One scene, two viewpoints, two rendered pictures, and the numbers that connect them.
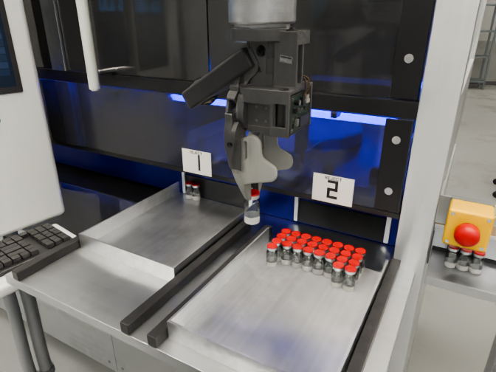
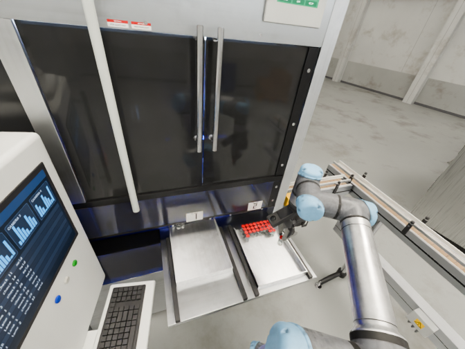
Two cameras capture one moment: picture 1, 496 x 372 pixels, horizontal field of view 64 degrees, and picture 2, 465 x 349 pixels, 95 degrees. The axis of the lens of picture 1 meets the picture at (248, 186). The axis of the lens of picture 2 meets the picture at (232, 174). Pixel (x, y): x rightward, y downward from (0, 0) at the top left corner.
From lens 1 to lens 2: 86 cm
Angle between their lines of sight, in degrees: 47
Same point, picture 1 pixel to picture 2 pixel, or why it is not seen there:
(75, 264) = (188, 295)
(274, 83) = not seen: hidden behind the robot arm
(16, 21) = (64, 196)
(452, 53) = (293, 162)
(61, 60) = (81, 198)
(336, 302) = (275, 242)
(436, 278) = not seen: hidden behind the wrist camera
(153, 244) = (201, 262)
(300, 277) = (258, 239)
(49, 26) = (66, 181)
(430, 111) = (286, 176)
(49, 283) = (193, 310)
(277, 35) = not seen: hidden behind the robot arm
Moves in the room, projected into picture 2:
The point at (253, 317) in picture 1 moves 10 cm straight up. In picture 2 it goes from (265, 264) to (269, 251)
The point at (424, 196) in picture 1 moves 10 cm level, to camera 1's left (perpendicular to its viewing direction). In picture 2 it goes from (281, 198) to (272, 206)
